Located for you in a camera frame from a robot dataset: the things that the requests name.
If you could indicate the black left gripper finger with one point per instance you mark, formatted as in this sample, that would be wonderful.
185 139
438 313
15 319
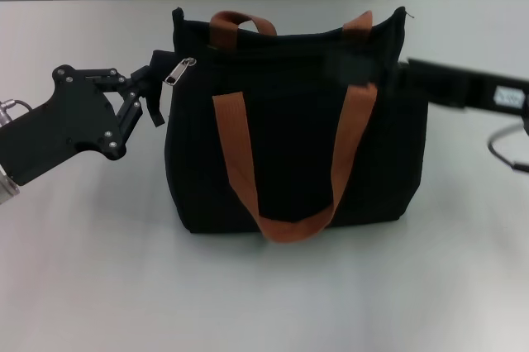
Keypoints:
136 77
131 116

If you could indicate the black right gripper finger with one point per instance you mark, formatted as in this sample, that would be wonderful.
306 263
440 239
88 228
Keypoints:
351 70

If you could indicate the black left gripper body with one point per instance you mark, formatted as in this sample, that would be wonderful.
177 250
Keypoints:
66 125

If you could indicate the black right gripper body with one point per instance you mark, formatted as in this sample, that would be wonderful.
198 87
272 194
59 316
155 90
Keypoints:
446 83

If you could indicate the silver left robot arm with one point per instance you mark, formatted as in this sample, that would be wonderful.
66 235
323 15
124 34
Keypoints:
6 188

